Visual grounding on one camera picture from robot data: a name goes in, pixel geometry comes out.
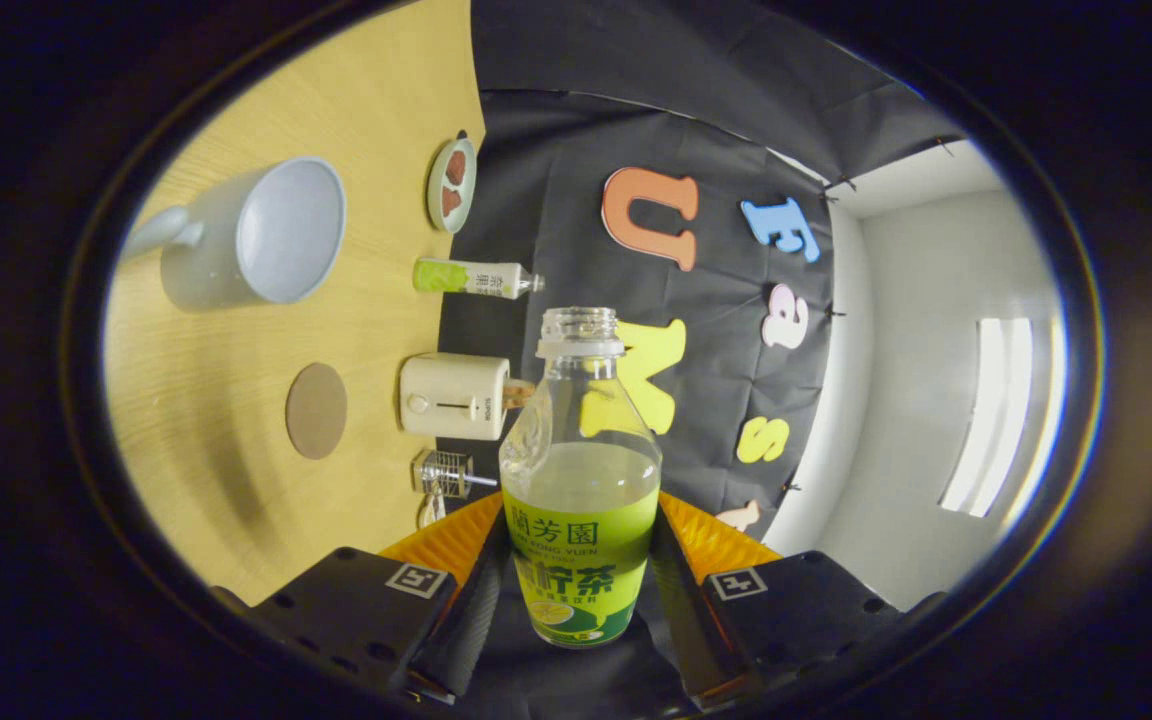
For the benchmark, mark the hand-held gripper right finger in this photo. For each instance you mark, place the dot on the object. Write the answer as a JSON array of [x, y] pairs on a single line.
[[681, 620]]

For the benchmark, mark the slim white green bottle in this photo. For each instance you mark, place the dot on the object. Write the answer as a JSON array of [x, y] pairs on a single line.
[[476, 278]]

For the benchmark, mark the ceiling light panel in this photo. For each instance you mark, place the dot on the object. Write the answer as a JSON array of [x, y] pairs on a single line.
[[991, 410]]

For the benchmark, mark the brown bread slice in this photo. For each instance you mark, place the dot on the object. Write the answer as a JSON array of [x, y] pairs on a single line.
[[518, 394]]

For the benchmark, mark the brown meat piece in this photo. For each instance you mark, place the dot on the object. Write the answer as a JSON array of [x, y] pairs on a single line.
[[450, 200], [455, 167]]

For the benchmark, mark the pale blue cup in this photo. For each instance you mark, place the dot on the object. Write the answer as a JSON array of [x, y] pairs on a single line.
[[286, 230]]

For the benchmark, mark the green label juice bottle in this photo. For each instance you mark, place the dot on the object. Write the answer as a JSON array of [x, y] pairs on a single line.
[[581, 560]]

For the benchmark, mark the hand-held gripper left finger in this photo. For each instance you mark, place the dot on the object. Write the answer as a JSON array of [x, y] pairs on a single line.
[[471, 620]]

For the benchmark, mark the round brown coaster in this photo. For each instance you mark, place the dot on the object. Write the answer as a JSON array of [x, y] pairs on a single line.
[[316, 410]]

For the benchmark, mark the cream toaster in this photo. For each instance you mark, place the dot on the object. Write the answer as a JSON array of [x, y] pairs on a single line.
[[451, 395]]

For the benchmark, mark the white spoon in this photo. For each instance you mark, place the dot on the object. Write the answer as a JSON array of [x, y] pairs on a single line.
[[483, 481]]

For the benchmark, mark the pale green plate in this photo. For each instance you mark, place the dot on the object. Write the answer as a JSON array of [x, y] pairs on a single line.
[[436, 215]]

